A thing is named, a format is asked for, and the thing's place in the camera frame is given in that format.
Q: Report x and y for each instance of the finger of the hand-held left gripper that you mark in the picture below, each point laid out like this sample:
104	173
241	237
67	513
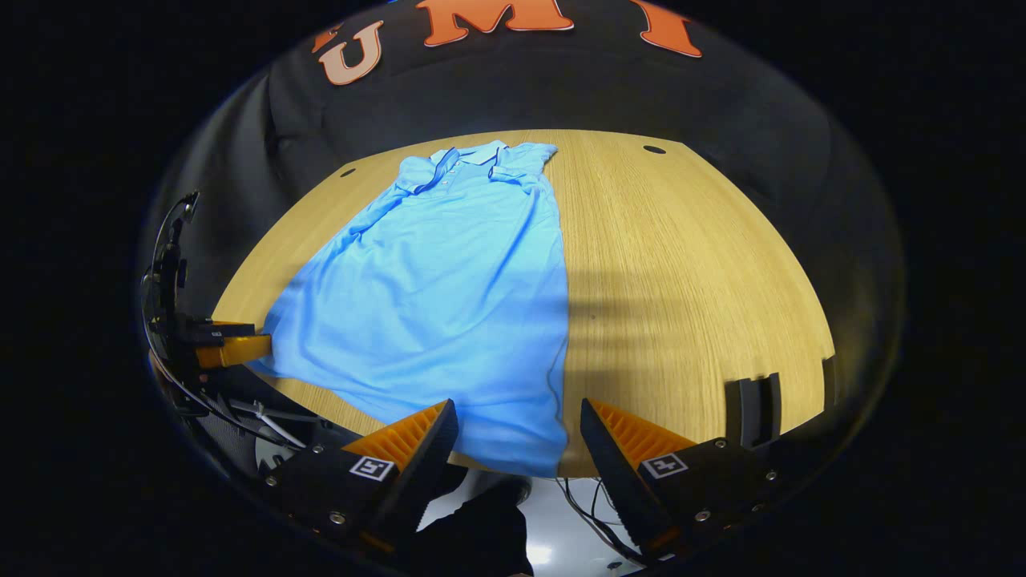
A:
236	350

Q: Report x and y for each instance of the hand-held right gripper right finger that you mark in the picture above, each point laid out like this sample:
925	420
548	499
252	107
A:
617	481

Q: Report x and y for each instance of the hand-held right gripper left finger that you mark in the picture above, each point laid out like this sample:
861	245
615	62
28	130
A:
417	473

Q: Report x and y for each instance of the light blue T-shirt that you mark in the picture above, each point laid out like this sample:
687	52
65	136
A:
449	288

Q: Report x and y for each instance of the person's dark trouser leg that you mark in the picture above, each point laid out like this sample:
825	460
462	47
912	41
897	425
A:
481	537

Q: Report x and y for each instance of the black table edge clamp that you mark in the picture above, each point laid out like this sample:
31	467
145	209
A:
829	383
753	413

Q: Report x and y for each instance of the black backdrop cloth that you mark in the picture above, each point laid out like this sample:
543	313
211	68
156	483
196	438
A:
521	88

